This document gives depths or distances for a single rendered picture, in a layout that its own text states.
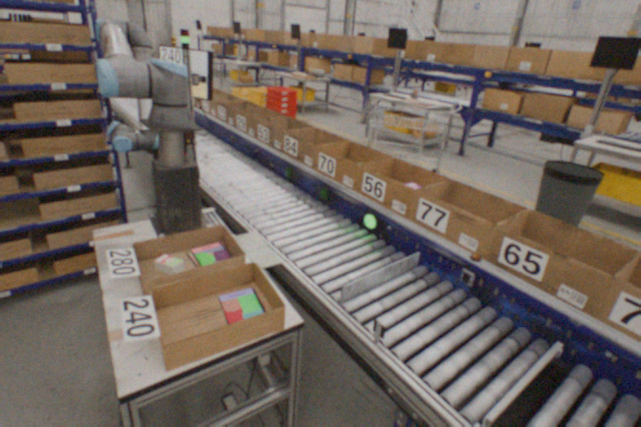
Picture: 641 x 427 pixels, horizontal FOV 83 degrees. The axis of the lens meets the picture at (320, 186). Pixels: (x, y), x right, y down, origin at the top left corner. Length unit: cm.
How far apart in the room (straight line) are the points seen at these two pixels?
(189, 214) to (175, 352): 83
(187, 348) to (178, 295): 28
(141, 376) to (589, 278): 142
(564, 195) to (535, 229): 240
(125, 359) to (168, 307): 22
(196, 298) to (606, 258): 155
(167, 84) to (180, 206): 56
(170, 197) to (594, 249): 180
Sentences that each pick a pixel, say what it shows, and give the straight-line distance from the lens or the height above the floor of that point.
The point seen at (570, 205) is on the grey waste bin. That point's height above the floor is 33.
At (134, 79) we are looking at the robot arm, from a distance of 169.
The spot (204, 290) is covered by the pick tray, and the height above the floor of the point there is 78.
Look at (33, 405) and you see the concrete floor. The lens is 238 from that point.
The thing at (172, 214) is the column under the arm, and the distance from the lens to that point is 186.
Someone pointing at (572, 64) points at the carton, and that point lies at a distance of 620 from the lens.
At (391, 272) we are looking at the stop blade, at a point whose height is 77.
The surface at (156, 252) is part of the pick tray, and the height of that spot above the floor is 78.
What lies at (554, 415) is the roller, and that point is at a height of 75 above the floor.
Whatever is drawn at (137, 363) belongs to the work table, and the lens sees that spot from 131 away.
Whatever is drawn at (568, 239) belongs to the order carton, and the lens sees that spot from 180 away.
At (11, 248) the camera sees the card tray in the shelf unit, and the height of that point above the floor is 40.
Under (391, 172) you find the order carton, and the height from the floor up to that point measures 95.
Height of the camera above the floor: 168
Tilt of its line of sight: 23 degrees down
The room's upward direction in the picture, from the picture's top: 4 degrees clockwise
